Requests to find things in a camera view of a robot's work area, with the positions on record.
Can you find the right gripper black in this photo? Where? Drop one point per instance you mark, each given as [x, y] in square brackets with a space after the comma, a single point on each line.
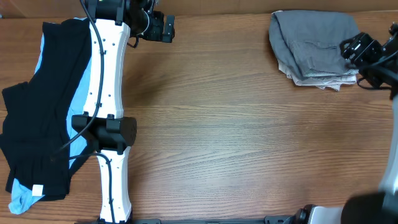
[369, 45]

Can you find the grey shorts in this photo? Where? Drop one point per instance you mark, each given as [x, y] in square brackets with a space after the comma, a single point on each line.
[308, 42]

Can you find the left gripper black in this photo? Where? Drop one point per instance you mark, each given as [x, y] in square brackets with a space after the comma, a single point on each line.
[156, 33]

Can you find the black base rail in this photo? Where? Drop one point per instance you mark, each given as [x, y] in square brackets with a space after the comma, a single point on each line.
[280, 219]

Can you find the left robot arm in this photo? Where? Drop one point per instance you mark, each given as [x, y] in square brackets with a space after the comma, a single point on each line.
[102, 123]

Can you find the beige folded trousers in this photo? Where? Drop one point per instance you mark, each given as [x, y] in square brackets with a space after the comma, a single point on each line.
[320, 82]

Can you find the light blue shirt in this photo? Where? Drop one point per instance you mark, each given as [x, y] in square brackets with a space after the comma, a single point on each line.
[21, 196]

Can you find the black garment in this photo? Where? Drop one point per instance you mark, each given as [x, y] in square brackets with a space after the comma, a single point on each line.
[40, 109]

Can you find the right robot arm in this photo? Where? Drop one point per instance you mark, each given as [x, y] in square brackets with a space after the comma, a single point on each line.
[377, 64]

